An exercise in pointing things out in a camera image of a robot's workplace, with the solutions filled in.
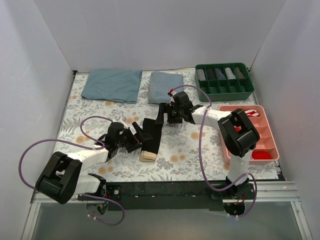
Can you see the grey blue folded cloth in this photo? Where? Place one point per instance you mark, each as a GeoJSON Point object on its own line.
{"type": "Point", "coordinates": [160, 84]}

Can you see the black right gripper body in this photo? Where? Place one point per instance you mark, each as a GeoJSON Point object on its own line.
{"type": "Point", "coordinates": [169, 113]}

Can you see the grey white rolled sock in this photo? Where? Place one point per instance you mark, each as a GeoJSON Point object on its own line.
{"type": "Point", "coordinates": [229, 73]}

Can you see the red white striped rolled garment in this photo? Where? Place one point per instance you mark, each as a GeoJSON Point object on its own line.
{"type": "Point", "coordinates": [252, 113]}

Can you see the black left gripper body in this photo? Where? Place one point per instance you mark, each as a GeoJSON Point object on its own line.
{"type": "Point", "coordinates": [135, 139]}

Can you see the blue striped rolled sock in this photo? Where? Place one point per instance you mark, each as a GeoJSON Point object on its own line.
{"type": "Point", "coordinates": [219, 74]}

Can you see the floral patterned table mat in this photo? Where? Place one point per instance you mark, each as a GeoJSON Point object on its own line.
{"type": "Point", "coordinates": [186, 152]}

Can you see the white striped rolled sock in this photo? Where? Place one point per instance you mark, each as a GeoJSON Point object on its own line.
{"type": "Point", "coordinates": [201, 75]}

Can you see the black rolled sock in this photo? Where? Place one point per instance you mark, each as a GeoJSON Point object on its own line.
{"type": "Point", "coordinates": [210, 73]}

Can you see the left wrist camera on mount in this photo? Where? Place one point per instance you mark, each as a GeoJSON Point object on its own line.
{"type": "Point", "coordinates": [123, 121]}

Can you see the brown rolled sock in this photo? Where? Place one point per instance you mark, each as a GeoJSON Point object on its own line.
{"type": "Point", "coordinates": [240, 75]}

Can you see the black underwear beige waistband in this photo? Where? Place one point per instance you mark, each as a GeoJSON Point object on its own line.
{"type": "Point", "coordinates": [150, 147]}

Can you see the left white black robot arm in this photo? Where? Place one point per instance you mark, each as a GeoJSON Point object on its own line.
{"type": "Point", "coordinates": [64, 174]}

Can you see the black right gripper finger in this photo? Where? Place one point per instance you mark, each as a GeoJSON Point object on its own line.
{"type": "Point", "coordinates": [161, 111]}
{"type": "Point", "coordinates": [172, 119]}

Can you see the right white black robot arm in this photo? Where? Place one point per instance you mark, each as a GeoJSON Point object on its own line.
{"type": "Point", "coordinates": [238, 134]}

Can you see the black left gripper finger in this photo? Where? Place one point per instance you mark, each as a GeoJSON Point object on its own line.
{"type": "Point", "coordinates": [140, 135]}
{"type": "Point", "coordinates": [132, 145]}

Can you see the pink divided organizer box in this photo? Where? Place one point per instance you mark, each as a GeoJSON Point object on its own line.
{"type": "Point", "coordinates": [261, 123]}

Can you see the teal folded cloth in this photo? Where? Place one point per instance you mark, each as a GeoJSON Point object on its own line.
{"type": "Point", "coordinates": [121, 86]}

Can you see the green divided organizer box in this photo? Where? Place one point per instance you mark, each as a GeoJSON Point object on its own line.
{"type": "Point", "coordinates": [224, 90]}

